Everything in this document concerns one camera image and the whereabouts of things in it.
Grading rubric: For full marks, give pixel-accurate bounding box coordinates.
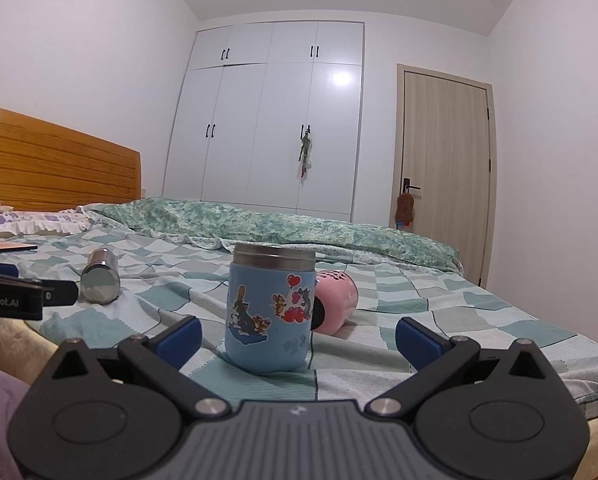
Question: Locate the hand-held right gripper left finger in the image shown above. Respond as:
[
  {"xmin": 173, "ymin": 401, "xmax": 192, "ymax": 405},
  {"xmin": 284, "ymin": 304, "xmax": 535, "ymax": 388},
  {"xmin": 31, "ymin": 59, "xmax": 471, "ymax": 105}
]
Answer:
[{"xmin": 39, "ymin": 316, "xmax": 232, "ymax": 417}]

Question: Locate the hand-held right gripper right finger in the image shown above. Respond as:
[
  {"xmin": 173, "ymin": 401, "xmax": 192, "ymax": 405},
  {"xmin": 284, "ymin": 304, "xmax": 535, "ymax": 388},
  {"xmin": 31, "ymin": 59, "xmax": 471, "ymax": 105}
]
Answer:
[{"xmin": 366, "ymin": 317, "xmax": 562, "ymax": 417}]

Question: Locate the stainless steel cup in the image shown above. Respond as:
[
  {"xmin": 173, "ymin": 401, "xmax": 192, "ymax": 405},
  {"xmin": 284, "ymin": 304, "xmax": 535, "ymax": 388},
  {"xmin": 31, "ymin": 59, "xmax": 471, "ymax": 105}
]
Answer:
[{"xmin": 80, "ymin": 247, "xmax": 121, "ymax": 305}]

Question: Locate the pink cup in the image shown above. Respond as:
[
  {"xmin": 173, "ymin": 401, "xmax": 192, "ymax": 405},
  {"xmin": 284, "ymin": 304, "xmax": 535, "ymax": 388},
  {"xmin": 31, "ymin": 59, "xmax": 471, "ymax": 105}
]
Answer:
[{"xmin": 309, "ymin": 269, "xmax": 358, "ymax": 335}]

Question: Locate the blue cartoon sticker cup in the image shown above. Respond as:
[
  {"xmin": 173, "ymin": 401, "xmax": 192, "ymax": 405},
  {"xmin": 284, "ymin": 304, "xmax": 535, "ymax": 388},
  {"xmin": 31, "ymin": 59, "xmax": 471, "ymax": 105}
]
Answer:
[{"xmin": 223, "ymin": 241, "xmax": 318, "ymax": 374}]

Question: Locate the beige mattress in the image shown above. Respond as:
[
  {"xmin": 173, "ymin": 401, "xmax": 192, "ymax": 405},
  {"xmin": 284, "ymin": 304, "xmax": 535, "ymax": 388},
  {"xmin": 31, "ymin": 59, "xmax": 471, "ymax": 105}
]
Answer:
[{"xmin": 0, "ymin": 314, "xmax": 598, "ymax": 480}]

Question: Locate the green checkered bed sheet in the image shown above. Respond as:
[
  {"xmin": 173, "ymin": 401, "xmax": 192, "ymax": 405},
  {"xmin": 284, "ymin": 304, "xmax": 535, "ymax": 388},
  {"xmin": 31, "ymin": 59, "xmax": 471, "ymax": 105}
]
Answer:
[{"xmin": 0, "ymin": 220, "xmax": 598, "ymax": 420}]

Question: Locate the purple floral ruffled pillow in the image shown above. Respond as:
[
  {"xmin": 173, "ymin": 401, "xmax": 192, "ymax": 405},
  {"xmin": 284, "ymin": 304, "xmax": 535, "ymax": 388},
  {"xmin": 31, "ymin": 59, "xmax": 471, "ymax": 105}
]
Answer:
[{"xmin": 0, "ymin": 208, "xmax": 94, "ymax": 239}]

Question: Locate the wooden headboard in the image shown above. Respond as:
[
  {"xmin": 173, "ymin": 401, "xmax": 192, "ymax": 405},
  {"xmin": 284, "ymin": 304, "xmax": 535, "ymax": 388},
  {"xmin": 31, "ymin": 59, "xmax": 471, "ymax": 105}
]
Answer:
[{"xmin": 0, "ymin": 102, "xmax": 144, "ymax": 213}]

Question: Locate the green floral quilt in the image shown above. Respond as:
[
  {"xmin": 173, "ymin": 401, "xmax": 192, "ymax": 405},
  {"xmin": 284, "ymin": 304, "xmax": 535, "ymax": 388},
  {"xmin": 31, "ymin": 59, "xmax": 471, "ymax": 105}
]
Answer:
[{"xmin": 86, "ymin": 197, "xmax": 466, "ymax": 274}]

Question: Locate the light wooden door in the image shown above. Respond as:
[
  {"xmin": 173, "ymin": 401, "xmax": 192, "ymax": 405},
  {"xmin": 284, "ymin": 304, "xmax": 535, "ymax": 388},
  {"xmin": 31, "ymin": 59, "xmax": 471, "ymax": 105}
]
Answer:
[{"xmin": 389, "ymin": 63, "xmax": 498, "ymax": 289}]

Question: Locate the green hanging ornament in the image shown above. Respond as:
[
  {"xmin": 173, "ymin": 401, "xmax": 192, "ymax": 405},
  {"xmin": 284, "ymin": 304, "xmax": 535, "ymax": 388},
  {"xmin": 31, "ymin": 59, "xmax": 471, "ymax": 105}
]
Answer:
[{"xmin": 296, "ymin": 130, "xmax": 314, "ymax": 179}]

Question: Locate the white wardrobe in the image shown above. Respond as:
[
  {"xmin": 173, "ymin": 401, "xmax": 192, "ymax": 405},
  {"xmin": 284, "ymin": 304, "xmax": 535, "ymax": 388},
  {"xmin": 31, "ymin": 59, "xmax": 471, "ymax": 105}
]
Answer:
[{"xmin": 161, "ymin": 20, "xmax": 366, "ymax": 224}]

